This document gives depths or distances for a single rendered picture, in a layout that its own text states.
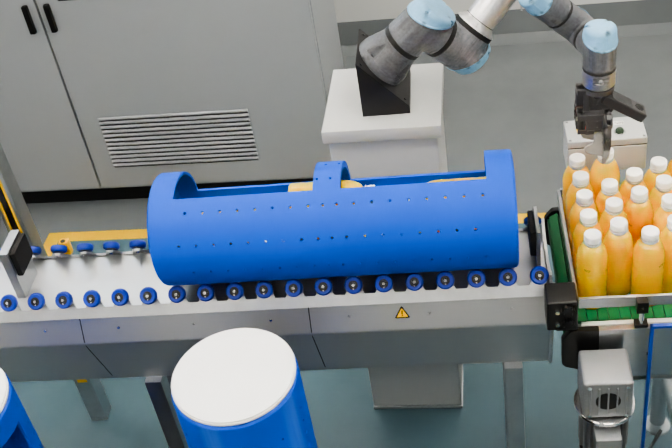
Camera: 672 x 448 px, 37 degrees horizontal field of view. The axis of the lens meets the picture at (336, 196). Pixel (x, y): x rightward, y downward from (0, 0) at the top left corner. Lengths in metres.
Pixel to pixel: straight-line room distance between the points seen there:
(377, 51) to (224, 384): 0.99
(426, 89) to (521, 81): 2.18
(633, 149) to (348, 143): 0.74
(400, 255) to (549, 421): 1.21
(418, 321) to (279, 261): 0.39
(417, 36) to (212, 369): 1.00
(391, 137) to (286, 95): 1.45
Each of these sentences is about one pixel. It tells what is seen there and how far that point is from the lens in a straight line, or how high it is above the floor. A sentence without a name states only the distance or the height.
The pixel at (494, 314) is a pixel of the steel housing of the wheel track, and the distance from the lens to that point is 2.50.
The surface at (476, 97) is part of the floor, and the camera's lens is 4.85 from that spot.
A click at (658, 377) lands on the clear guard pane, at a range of 2.50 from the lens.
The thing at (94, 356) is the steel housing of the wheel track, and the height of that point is 0.77.
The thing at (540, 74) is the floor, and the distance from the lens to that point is 5.00.
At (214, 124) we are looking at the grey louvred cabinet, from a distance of 4.20.
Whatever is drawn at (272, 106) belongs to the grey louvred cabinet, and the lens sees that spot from 4.10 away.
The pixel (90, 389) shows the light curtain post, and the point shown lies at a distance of 3.57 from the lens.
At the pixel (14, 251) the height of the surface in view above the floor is 1.08.
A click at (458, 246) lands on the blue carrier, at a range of 2.33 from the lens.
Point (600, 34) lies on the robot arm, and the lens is 2.31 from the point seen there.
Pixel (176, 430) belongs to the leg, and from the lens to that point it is 2.99.
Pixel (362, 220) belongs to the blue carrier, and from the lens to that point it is 2.32.
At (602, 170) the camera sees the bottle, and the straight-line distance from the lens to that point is 2.53.
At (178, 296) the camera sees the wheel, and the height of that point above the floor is 0.96.
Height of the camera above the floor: 2.64
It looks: 38 degrees down
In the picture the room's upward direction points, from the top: 10 degrees counter-clockwise
